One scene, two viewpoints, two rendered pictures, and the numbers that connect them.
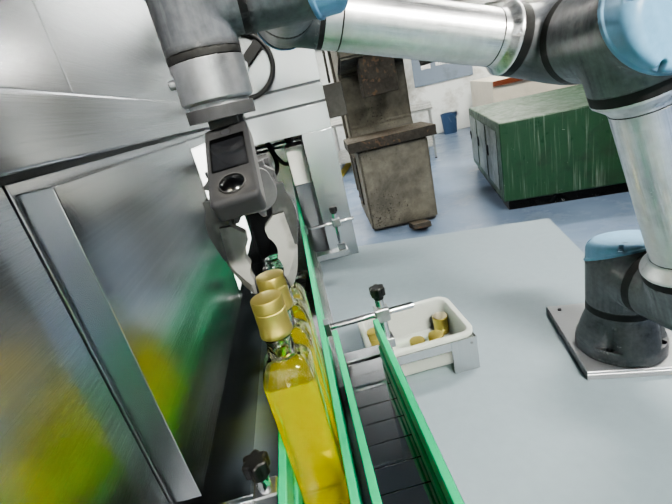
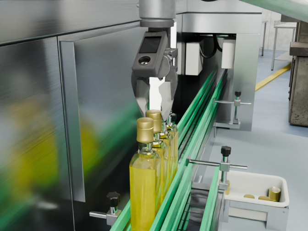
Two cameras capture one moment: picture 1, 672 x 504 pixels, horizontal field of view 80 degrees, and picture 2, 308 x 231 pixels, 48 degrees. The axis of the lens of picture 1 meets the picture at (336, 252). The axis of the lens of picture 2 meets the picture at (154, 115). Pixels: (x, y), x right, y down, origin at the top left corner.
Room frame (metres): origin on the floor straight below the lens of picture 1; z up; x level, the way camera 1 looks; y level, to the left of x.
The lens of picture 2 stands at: (-0.24, -0.15, 1.39)
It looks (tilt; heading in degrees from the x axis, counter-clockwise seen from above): 19 degrees down; 19
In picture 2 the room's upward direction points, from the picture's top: straight up
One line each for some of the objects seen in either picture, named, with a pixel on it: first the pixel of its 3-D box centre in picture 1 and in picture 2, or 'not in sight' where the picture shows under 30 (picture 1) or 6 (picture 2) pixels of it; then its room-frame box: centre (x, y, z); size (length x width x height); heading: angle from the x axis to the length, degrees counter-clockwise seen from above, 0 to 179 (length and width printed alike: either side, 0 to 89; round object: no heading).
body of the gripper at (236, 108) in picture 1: (237, 161); (157, 49); (0.47, 0.08, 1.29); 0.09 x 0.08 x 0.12; 3
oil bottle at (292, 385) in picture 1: (306, 424); (145, 195); (0.38, 0.08, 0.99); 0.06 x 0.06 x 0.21; 3
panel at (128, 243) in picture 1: (207, 231); (141, 79); (0.77, 0.24, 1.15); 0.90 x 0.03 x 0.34; 3
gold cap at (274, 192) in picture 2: (440, 323); (274, 195); (0.81, -0.20, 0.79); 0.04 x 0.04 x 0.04
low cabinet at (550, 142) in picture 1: (572, 134); not in sight; (4.28, -2.78, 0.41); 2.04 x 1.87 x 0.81; 165
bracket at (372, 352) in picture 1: (370, 366); (207, 196); (0.64, -0.01, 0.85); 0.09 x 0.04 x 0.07; 93
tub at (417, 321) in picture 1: (414, 340); (248, 197); (0.76, -0.12, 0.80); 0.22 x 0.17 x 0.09; 93
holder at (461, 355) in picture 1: (403, 346); (239, 198); (0.76, -0.10, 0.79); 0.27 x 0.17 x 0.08; 93
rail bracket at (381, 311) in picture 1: (369, 319); (216, 166); (0.64, -0.03, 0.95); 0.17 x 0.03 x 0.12; 93
